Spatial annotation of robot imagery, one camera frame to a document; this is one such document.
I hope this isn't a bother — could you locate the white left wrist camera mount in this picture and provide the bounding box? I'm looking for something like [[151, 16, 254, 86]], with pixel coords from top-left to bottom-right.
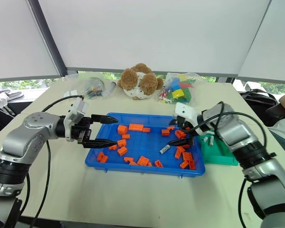
[[63, 98, 89, 143]]

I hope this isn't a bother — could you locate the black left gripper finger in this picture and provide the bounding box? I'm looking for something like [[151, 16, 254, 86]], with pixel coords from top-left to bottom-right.
[[82, 138, 118, 149], [90, 114, 120, 124]]

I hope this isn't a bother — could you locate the black slipper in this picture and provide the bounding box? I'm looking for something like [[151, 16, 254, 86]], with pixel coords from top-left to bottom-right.
[[0, 89, 25, 100]]

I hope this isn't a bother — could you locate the black backpack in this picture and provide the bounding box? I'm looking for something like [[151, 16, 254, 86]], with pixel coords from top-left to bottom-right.
[[239, 88, 280, 127]]

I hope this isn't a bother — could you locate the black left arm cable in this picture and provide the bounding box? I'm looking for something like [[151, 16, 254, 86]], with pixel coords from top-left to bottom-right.
[[20, 95, 85, 228]]

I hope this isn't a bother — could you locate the black side desk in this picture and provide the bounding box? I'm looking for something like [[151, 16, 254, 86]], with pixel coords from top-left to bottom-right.
[[0, 101, 35, 140]]

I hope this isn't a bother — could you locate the brown and white plush toy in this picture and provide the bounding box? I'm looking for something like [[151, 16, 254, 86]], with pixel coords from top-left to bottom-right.
[[117, 63, 164, 100]]

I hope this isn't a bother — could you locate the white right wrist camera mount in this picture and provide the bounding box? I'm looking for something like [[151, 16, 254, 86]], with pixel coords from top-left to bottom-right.
[[172, 102, 205, 136]]

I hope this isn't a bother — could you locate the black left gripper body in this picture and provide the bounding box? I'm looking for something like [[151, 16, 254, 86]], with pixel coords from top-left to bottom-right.
[[70, 116, 94, 145]]

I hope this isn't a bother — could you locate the blue plastic bin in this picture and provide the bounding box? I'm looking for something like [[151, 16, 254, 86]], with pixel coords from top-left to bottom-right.
[[85, 112, 206, 177]]

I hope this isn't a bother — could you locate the clear bag of small parts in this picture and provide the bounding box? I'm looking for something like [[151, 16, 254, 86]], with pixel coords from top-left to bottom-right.
[[78, 75, 105, 98]]

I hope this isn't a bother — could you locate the green plastic bin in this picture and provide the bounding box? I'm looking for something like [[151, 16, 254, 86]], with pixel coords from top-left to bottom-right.
[[198, 129, 239, 167]]

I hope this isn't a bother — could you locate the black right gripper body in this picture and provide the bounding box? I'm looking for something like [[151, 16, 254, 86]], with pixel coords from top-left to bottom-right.
[[176, 115, 193, 132]]

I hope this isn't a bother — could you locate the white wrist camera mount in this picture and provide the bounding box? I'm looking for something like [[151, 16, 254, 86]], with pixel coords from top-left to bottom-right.
[[172, 102, 205, 136], [63, 98, 89, 143]]

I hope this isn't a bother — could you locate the long orange plastic block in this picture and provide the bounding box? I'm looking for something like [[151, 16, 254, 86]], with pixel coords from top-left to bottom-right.
[[128, 123, 143, 132]]

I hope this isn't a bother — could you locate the white plastic part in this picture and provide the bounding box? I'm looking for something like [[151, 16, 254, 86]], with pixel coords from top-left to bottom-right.
[[0, 92, 10, 108]]

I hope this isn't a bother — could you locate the bag of colourful toy blocks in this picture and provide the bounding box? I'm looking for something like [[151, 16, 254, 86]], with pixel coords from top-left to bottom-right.
[[158, 72, 203, 105]]

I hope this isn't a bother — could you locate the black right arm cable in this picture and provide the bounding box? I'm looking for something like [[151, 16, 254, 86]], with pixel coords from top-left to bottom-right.
[[181, 101, 268, 228]]

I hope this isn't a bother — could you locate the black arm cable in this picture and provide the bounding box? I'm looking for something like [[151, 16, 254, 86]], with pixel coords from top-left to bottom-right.
[[181, 101, 268, 228], [20, 95, 85, 228]]

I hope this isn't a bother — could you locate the clear bag with grey tube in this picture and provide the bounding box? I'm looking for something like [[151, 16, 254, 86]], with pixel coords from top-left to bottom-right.
[[101, 81, 118, 99]]

